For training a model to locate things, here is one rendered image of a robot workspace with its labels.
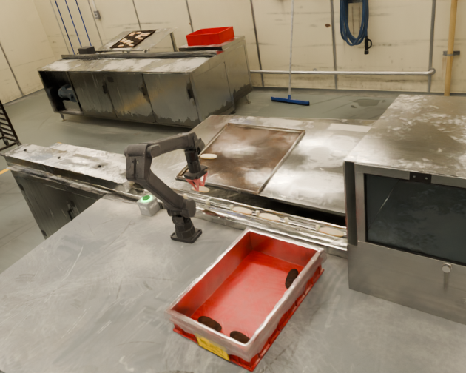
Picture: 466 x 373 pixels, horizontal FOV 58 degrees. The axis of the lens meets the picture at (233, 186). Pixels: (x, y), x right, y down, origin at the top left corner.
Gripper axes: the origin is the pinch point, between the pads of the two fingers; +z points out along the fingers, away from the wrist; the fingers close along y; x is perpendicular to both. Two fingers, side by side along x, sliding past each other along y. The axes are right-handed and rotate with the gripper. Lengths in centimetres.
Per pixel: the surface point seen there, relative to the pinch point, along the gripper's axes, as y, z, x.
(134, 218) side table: 20.5, 11.1, -28.0
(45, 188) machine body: 9, 21, -131
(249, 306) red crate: 44, 11, 54
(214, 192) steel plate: -12.6, 11.1, -3.3
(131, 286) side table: 55, 11, 7
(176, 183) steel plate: -13.0, 11.1, -30.0
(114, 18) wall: -371, -23, -481
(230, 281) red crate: 37, 11, 41
